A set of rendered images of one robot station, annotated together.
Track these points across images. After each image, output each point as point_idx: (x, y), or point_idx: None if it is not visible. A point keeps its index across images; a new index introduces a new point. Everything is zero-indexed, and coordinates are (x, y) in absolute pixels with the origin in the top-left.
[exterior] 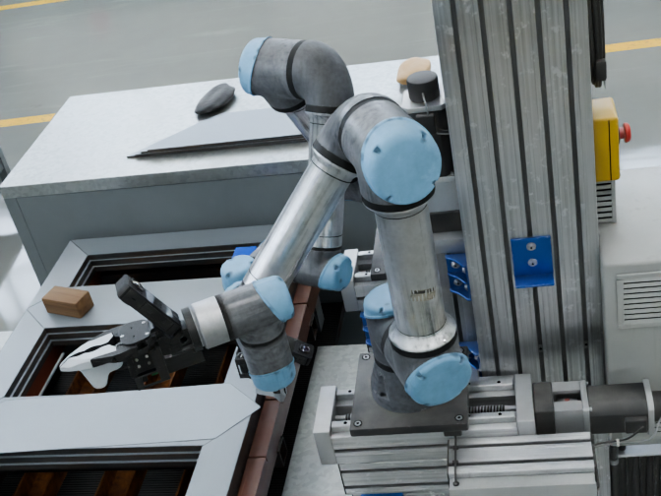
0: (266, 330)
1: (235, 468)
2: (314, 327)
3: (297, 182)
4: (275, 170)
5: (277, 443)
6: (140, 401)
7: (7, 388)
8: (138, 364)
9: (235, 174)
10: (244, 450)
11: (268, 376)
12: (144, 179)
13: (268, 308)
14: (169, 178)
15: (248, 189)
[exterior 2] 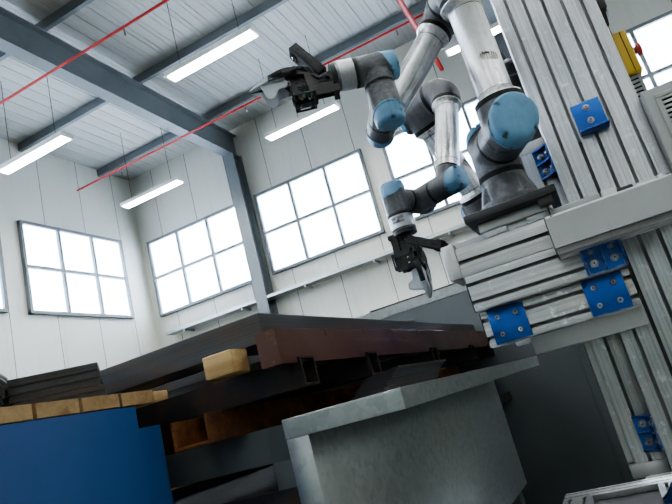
0: (379, 68)
1: (388, 321)
2: (474, 356)
3: (463, 299)
4: (447, 293)
5: (430, 346)
6: None
7: None
8: (296, 84)
9: (422, 302)
10: (399, 327)
11: (383, 103)
12: (365, 318)
13: (380, 54)
14: (380, 314)
15: (431, 312)
